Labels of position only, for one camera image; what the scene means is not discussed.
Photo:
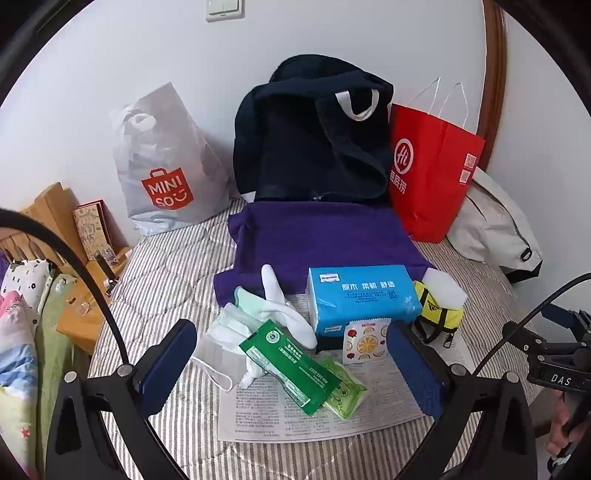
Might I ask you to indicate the navy backpack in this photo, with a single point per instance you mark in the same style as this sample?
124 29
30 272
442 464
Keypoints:
300 152

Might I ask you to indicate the dark green wipe packet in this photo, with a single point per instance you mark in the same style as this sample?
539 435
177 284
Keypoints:
286 364

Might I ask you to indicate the light green blanket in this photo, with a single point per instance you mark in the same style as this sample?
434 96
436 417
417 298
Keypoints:
53 332

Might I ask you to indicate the newspaper sheet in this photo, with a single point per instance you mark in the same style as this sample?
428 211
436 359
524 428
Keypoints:
277 415

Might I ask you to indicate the light green tissue pack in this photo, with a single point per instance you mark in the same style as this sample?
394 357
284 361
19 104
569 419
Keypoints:
344 392

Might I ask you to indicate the small glass bottle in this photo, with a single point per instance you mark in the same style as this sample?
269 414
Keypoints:
108 272

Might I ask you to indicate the brown wooden door frame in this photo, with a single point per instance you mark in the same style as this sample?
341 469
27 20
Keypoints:
494 60

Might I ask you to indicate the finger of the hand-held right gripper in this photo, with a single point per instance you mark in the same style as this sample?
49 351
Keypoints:
561 317
531 341

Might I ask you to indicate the red paper bag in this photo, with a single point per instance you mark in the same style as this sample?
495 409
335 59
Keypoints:
429 184

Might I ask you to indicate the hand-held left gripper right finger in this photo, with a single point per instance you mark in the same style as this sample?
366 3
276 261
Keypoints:
415 369

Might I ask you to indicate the yellow small pouch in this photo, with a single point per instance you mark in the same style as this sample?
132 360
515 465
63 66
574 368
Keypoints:
438 316

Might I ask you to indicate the fruit print sachet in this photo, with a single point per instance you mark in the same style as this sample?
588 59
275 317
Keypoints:
367 344

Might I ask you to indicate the floral print pillow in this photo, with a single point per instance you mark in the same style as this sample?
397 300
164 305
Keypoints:
23 281

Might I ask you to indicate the striped bed sheet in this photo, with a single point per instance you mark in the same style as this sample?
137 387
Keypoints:
184 277

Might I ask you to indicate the patterned cover book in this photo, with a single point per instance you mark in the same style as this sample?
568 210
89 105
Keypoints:
90 230

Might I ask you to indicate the white sponge block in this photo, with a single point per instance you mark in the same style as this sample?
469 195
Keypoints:
445 284

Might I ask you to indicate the purple towel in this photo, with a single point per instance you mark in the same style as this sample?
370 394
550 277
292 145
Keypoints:
323 235

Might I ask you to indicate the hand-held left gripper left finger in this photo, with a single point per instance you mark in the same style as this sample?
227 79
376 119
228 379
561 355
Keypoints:
168 364

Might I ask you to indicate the white canvas bag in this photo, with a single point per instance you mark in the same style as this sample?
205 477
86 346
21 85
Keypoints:
489 221

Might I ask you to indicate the grey plastic shopping bag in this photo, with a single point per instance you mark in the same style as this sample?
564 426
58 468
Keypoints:
161 157

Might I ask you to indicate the white light switch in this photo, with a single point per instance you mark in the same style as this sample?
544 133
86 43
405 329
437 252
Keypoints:
224 10

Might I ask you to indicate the white mesh bag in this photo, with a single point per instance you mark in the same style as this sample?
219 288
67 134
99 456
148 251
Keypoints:
214 357

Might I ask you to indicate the person's right hand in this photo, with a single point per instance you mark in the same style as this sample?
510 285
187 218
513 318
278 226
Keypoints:
559 422

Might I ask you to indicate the blue tissue pack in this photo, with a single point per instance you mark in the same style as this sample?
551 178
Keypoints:
360 295

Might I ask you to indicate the white glove with mint cuff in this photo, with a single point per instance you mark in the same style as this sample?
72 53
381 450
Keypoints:
286 314

